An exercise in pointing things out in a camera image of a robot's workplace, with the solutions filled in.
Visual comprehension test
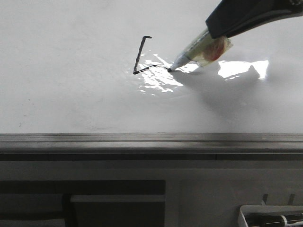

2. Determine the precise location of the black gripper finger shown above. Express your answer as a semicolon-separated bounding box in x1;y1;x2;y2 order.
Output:
206;0;303;38

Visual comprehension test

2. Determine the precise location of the white whiteboard marker with tape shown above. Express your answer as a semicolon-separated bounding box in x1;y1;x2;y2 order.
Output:
168;29;232;72

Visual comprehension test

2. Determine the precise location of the white whiteboard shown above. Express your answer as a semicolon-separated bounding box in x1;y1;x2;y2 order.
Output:
0;0;303;133

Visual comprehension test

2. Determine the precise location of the black marker in tray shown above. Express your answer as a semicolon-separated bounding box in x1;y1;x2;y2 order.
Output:
246;213;303;227

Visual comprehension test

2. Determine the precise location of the grey aluminium whiteboard frame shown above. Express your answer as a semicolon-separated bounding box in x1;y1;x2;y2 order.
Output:
0;133;303;161

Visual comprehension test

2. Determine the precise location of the white wall-mounted marker tray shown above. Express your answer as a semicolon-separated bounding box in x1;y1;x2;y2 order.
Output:
238;205;303;227

